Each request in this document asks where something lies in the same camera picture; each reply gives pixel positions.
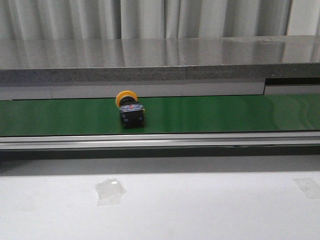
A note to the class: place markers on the aluminium conveyor front rail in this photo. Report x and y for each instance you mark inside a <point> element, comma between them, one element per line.
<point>273,138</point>

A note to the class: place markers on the yellow push button switch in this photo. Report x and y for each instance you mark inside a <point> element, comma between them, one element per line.
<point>131,111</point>

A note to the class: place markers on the clear tape patch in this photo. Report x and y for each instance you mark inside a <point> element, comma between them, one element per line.
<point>109,192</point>

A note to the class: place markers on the white pleated curtain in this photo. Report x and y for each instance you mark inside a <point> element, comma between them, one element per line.
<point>156,19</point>

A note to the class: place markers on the clear tape strip right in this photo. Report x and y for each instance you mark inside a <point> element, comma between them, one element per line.
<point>309,188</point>

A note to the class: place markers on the grey conveyor back guard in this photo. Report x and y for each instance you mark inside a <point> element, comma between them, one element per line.
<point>161,88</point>

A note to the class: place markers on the green conveyor belt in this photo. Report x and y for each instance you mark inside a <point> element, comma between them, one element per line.
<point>184,114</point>

